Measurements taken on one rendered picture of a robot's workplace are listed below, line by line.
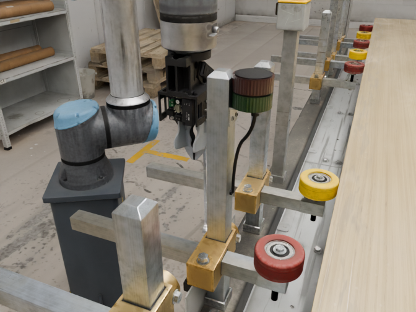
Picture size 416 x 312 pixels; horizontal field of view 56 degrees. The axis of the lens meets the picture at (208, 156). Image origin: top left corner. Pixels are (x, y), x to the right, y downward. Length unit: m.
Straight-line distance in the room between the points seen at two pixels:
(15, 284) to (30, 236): 1.72
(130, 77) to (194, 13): 0.73
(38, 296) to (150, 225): 0.19
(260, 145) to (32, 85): 3.25
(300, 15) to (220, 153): 0.51
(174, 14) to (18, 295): 0.43
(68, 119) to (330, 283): 0.96
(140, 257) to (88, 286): 1.24
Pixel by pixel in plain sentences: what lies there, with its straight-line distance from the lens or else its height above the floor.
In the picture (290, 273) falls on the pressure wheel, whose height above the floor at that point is 0.89.
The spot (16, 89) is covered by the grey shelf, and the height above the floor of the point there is 0.25.
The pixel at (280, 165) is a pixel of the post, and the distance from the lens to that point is 1.18.
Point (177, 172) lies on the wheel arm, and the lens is 0.95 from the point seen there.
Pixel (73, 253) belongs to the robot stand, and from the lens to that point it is 1.55.
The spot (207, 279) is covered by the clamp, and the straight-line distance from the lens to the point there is 0.67.
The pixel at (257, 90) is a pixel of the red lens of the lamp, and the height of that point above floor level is 1.16.
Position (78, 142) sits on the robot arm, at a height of 0.77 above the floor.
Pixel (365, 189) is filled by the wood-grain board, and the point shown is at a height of 0.90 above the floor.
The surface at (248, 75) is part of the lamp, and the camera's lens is 0.56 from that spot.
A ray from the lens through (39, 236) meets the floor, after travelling 2.26.
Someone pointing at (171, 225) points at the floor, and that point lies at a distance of 2.17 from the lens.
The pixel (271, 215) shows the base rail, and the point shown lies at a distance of 1.07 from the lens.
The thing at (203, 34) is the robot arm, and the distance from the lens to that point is 0.61.
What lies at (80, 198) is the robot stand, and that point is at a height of 0.59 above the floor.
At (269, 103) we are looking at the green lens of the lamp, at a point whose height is 1.14.
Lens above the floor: 1.33
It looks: 28 degrees down
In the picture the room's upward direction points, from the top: straight up
